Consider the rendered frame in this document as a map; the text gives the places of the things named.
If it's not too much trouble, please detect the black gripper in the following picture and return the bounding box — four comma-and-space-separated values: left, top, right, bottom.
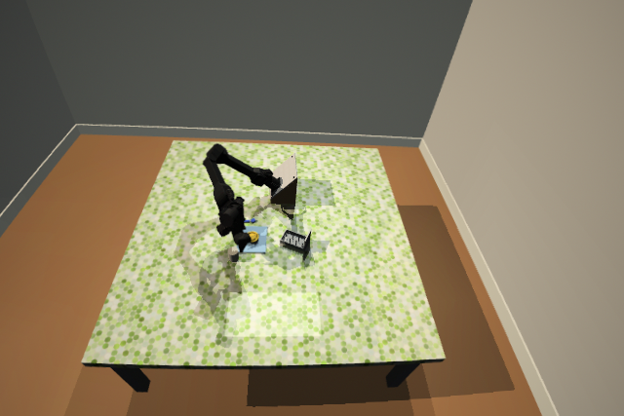
232, 215, 251, 252

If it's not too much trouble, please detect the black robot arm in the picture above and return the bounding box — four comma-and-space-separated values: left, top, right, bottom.
202, 143, 281, 237

